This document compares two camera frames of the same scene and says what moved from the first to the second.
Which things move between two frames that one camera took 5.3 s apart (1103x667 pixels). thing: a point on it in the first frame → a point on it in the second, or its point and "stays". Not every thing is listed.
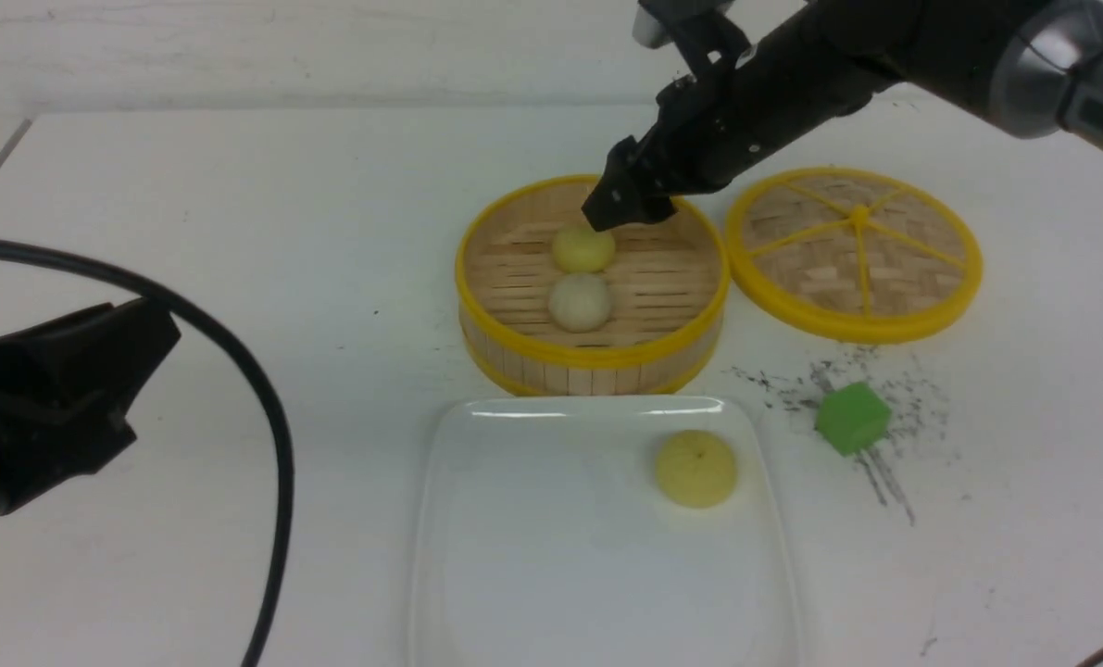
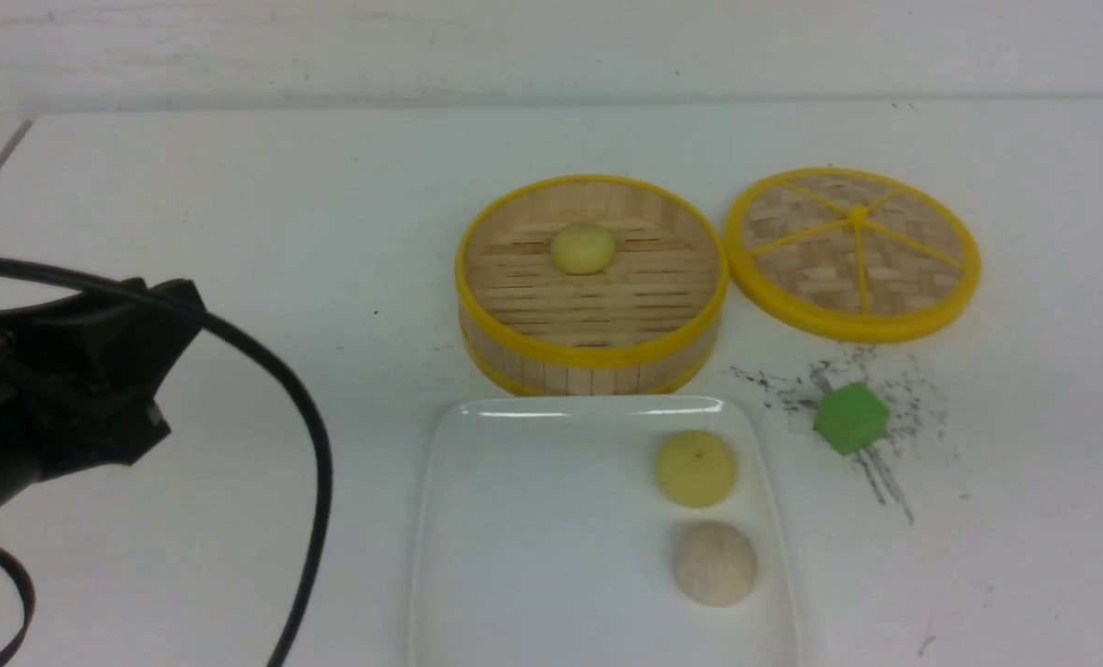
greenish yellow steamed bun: (695, 469) stays
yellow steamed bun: (582, 249) stays
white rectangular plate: (542, 537) stays
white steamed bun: (579, 303) → (715, 564)
